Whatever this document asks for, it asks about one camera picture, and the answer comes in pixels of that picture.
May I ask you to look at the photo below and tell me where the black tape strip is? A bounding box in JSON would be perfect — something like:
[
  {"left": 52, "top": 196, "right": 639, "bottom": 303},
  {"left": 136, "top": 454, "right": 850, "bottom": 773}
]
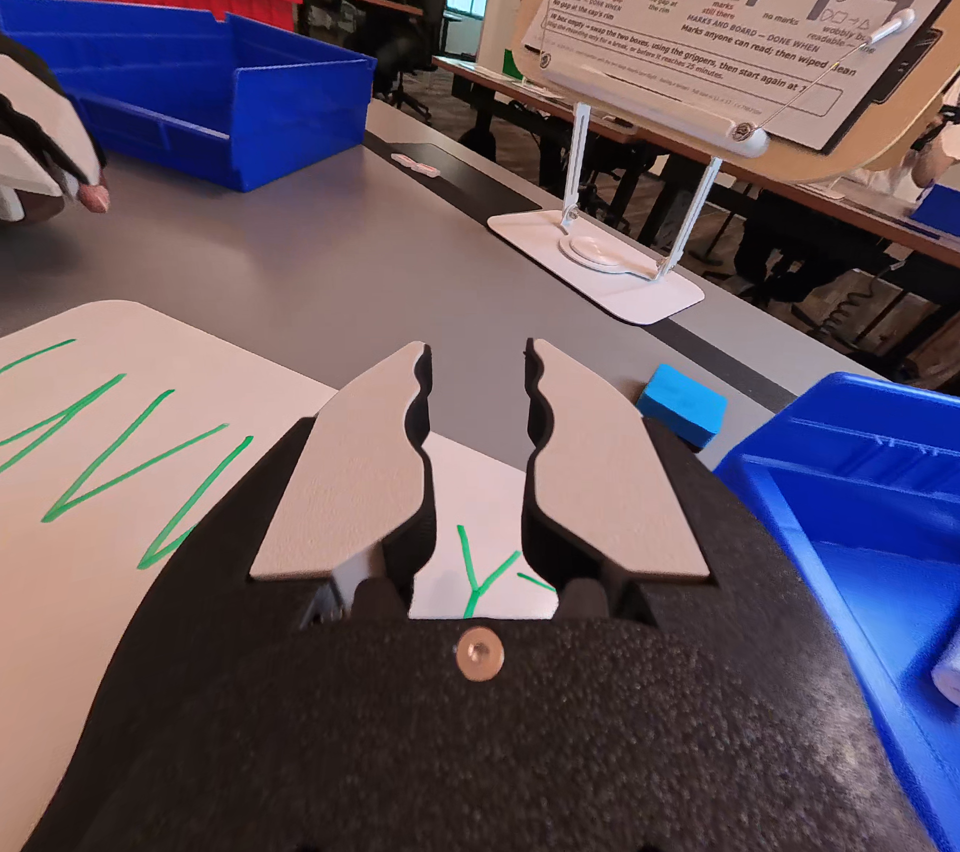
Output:
[{"left": 363, "top": 132, "right": 798, "bottom": 415}]

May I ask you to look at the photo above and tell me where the black office chair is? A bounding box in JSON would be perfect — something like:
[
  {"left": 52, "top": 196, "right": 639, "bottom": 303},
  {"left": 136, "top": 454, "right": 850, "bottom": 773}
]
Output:
[{"left": 390, "top": 0, "right": 453, "bottom": 123}]

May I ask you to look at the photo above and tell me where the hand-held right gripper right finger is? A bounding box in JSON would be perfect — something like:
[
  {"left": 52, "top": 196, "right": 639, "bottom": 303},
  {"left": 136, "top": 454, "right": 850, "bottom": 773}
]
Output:
[{"left": 522, "top": 338, "right": 712, "bottom": 581}]

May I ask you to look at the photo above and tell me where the person's left hand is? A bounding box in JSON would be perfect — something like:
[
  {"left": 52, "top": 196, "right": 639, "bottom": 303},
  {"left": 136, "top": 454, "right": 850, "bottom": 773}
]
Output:
[{"left": 22, "top": 183, "right": 112, "bottom": 224}]

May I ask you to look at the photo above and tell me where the printed instruction sign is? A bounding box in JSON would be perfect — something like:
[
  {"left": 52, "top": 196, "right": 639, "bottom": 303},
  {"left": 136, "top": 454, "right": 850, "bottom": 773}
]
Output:
[{"left": 521, "top": 0, "right": 960, "bottom": 153}]

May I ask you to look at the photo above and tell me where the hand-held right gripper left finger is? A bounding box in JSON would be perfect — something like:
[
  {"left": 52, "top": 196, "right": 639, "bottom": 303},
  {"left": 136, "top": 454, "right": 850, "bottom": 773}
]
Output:
[{"left": 249, "top": 340, "right": 436, "bottom": 614}]

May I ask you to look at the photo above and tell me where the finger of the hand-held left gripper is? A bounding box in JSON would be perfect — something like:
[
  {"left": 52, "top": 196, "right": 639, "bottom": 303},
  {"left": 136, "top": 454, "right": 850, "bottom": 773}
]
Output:
[
  {"left": 0, "top": 141, "right": 66, "bottom": 223},
  {"left": 0, "top": 54, "right": 106, "bottom": 187}
]

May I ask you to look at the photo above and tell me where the blue plastic bin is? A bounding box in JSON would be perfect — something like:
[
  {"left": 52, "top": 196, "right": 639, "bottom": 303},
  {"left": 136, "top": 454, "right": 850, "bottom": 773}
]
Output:
[
  {"left": 714, "top": 372, "right": 960, "bottom": 852},
  {"left": 909, "top": 183, "right": 960, "bottom": 239},
  {"left": 0, "top": 0, "right": 378, "bottom": 193}
]

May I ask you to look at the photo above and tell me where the green dry erase marker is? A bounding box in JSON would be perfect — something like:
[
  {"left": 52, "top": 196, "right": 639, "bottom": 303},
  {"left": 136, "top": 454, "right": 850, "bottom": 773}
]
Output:
[{"left": 930, "top": 640, "right": 960, "bottom": 700}]

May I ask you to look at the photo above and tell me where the black coiled cable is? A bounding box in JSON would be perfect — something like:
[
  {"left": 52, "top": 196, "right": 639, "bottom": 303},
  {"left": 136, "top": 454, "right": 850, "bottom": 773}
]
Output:
[{"left": 834, "top": 265, "right": 880, "bottom": 344}]

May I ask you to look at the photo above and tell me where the white whiteboard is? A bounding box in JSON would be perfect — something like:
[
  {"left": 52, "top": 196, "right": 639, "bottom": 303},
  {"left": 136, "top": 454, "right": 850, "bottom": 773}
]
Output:
[{"left": 0, "top": 300, "right": 558, "bottom": 852}]

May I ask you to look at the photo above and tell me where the blue foam eraser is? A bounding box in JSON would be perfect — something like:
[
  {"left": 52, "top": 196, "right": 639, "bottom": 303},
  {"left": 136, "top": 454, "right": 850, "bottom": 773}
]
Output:
[{"left": 635, "top": 363, "right": 729, "bottom": 450}]

